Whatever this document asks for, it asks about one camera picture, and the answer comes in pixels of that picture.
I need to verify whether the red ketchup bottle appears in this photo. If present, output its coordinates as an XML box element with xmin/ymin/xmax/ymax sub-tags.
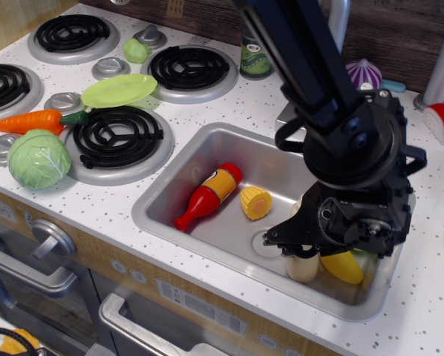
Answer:
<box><xmin>174</xmin><ymin>162</ymin><xmax>243</xmax><ymax>232</ymax></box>

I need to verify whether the silver dishwasher handle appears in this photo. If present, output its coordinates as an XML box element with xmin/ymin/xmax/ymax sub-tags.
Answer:
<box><xmin>99</xmin><ymin>293</ymin><xmax>226</xmax><ymax>356</ymax></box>

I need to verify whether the yellow cloth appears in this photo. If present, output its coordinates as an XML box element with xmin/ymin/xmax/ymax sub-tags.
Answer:
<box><xmin>0</xmin><ymin>329</ymin><xmax>40</xmax><ymax>355</ymax></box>

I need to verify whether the silver oven door handle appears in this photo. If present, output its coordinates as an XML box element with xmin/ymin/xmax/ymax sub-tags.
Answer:
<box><xmin>0</xmin><ymin>251</ymin><xmax>79</xmax><ymax>298</ymax></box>

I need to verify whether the silver metal sink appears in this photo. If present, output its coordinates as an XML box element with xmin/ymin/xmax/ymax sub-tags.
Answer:
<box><xmin>131</xmin><ymin>123</ymin><xmax>401</xmax><ymax>321</ymax></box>

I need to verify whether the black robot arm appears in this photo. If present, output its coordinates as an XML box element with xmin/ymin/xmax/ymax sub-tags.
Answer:
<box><xmin>233</xmin><ymin>1</ymin><xmax>427</xmax><ymax>259</ymax></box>

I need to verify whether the red white cheese wedge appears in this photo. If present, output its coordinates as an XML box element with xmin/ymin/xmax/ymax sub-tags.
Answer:
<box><xmin>423</xmin><ymin>103</ymin><xmax>444</xmax><ymax>145</ymax></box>

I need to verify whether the front left stove burner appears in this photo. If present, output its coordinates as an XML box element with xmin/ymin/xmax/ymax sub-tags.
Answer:
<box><xmin>0</xmin><ymin>64</ymin><xmax>44</xmax><ymax>119</ymax></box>

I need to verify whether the stove burner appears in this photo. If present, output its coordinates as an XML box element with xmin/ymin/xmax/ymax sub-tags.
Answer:
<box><xmin>60</xmin><ymin>105</ymin><xmax>174</xmax><ymax>186</ymax></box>
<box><xmin>27</xmin><ymin>14</ymin><xmax>120</xmax><ymax>65</ymax></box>
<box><xmin>140</xmin><ymin>44</ymin><xmax>238</xmax><ymax>105</ymax></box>
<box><xmin>0</xmin><ymin>64</ymin><xmax>44</xmax><ymax>119</ymax></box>

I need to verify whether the purple white onion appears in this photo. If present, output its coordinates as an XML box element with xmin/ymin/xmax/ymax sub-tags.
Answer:
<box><xmin>345</xmin><ymin>59</ymin><xmax>382</xmax><ymax>89</ymax></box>

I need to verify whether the dark green can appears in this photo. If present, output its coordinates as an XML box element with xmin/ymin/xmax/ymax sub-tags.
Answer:
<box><xmin>239</xmin><ymin>27</ymin><xmax>271</xmax><ymax>80</ymax></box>

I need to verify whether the back right stove burner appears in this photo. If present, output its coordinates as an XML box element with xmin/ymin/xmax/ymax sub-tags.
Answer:
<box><xmin>140</xmin><ymin>44</ymin><xmax>238</xmax><ymax>105</ymax></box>

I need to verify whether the silver oven dial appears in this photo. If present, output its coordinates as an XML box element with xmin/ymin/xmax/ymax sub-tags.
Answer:
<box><xmin>31</xmin><ymin>219</ymin><xmax>76</xmax><ymax>260</ymax></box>

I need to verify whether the front right stove burner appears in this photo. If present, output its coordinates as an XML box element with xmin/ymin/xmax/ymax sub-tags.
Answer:
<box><xmin>60</xmin><ymin>105</ymin><xmax>174</xmax><ymax>186</ymax></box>

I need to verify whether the silver stove knob top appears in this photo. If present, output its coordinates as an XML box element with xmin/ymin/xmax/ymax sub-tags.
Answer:
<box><xmin>133</xmin><ymin>24</ymin><xmax>167</xmax><ymax>50</ymax></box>

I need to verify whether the silver stove knob centre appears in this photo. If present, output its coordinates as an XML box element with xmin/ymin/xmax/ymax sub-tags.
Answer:
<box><xmin>91</xmin><ymin>57</ymin><xmax>131</xmax><ymax>80</ymax></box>

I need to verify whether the silver toy faucet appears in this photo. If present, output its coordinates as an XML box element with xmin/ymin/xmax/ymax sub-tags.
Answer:
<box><xmin>275</xmin><ymin>0</ymin><xmax>374</xmax><ymax>131</ymax></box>

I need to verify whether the yellow corn piece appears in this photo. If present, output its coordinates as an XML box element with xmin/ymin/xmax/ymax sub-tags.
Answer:
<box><xmin>240</xmin><ymin>186</ymin><xmax>272</xmax><ymax>220</ymax></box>

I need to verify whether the white detergent bottle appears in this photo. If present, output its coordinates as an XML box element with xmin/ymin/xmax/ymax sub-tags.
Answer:
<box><xmin>284</xmin><ymin>194</ymin><xmax>319</xmax><ymax>284</ymax></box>

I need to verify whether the large green cabbage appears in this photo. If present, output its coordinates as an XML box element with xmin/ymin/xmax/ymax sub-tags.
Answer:
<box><xmin>7</xmin><ymin>130</ymin><xmax>72</xmax><ymax>189</ymax></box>

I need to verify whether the small green lettuce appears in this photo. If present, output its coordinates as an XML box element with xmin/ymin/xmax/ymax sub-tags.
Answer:
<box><xmin>123</xmin><ymin>38</ymin><xmax>151</xmax><ymax>64</ymax></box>

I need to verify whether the silver stove knob left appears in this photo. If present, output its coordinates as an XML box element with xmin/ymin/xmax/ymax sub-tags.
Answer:
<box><xmin>44</xmin><ymin>92</ymin><xmax>86</xmax><ymax>115</ymax></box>

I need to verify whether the black cable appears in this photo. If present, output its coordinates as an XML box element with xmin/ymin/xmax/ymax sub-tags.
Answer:
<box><xmin>0</xmin><ymin>324</ymin><xmax>41</xmax><ymax>356</ymax></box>

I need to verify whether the back left stove burner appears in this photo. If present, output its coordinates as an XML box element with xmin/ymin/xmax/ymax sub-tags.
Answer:
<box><xmin>27</xmin><ymin>14</ymin><xmax>120</xmax><ymax>65</ymax></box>

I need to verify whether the yellow toy banana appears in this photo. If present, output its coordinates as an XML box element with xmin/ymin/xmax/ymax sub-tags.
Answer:
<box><xmin>320</xmin><ymin>251</ymin><xmax>364</xmax><ymax>285</ymax></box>

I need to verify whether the silver stove knob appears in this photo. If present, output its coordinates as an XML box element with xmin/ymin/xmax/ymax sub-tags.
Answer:
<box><xmin>44</xmin><ymin>92</ymin><xmax>86</xmax><ymax>115</ymax></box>
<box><xmin>0</xmin><ymin>133</ymin><xmax>22</xmax><ymax>167</ymax></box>
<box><xmin>91</xmin><ymin>57</ymin><xmax>131</xmax><ymax>80</ymax></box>
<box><xmin>133</xmin><ymin>24</ymin><xmax>167</xmax><ymax>50</ymax></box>

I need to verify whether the green plastic plate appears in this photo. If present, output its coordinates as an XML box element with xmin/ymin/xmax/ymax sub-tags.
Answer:
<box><xmin>81</xmin><ymin>73</ymin><xmax>158</xmax><ymax>108</ymax></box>

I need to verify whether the silver stove knob front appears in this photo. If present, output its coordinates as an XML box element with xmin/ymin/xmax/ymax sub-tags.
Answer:
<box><xmin>0</xmin><ymin>133</ymin><xmax>22</xmax><ymax>167</ymax></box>

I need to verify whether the orange toy carrot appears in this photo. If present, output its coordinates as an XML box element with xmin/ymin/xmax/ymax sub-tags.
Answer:
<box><xmin>0</xmin><ymin>109</ymin><xmax>90</xmax><ymax>135</ymax></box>

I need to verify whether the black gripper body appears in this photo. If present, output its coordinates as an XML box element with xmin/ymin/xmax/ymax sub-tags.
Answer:
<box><xmin>298</xmin><ymin>90</ymin><xmax>427</xmax><ymax>257</ymax></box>

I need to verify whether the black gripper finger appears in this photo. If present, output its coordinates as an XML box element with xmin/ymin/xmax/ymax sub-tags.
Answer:
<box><xmin>281</xmin><ymin>245</ymin><xmax>319</xmax><ymax>259</ymax></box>
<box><xmin>263</xmin><ymin>214</ymin><xmax>320</xmax><ymax>249</ymax></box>

